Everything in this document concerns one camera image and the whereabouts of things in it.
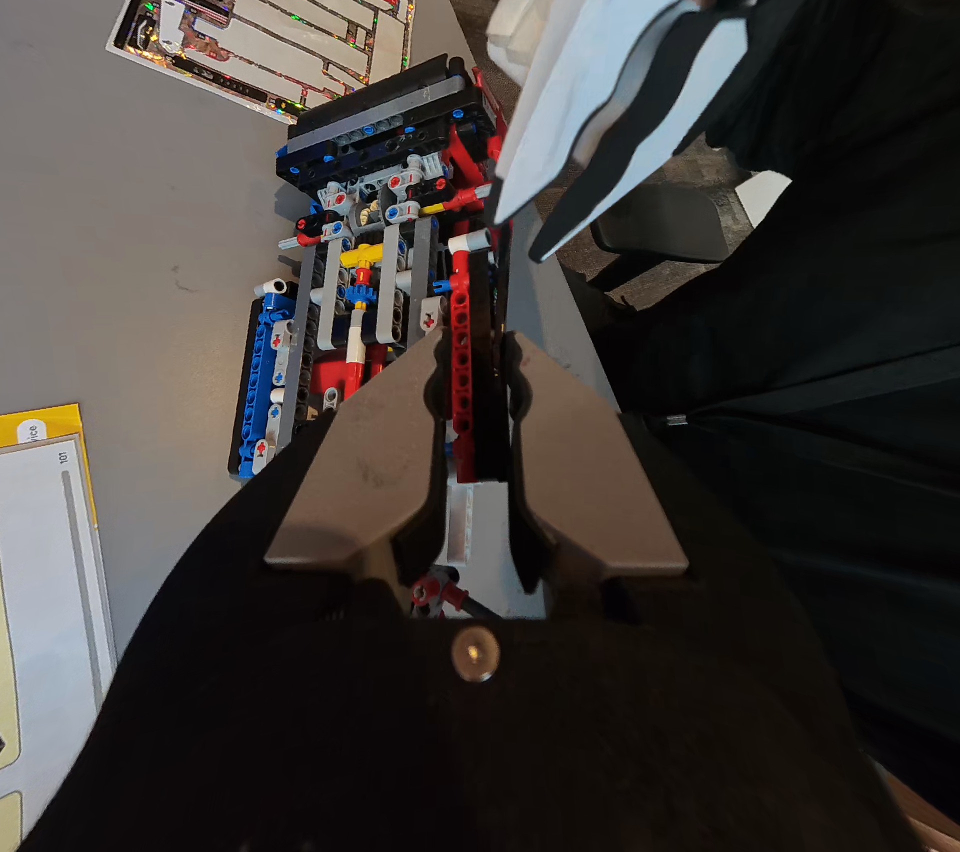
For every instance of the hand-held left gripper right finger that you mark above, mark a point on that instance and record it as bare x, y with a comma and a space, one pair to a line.
592, 492

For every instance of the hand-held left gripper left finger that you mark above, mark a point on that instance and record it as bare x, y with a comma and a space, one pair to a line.
352, 477

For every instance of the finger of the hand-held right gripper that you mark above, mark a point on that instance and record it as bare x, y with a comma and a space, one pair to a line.
585, 64
690, 87

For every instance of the toy brick race car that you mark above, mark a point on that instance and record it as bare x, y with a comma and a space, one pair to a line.
360, 282

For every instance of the person's right forearm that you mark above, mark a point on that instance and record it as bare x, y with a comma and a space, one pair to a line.
862, 57

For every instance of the white panel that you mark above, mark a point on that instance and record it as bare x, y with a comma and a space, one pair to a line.
761, 192

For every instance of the person's black clothing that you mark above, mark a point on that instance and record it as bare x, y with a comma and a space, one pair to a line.
825, 492

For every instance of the open instruction booklet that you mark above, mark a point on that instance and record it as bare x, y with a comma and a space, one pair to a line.
37, 604

